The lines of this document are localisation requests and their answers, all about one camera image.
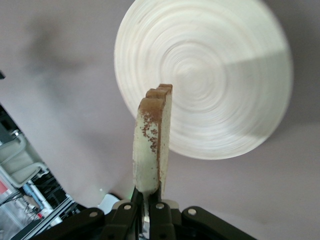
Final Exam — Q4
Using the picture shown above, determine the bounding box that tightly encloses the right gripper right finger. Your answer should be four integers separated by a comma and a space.
149, 187, 258, 240

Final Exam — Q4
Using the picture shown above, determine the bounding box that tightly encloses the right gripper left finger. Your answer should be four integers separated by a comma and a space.
32, 187, 144, 240

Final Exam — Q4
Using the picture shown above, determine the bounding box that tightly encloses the brown bread toast slice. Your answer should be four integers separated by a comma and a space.
131, 83, 174, 201

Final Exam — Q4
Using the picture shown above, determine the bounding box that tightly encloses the round wooden plate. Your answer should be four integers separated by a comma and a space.
114, 0, 294, 161

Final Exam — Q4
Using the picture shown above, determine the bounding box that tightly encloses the beige office chair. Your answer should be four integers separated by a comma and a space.
0, 134, 48, 189

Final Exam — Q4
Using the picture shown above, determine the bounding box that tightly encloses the brown table cover cloth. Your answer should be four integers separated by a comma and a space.
0, 0, 320, 240

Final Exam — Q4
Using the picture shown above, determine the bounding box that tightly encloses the aluminium frame profile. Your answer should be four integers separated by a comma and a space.
0, 193, 78, 238

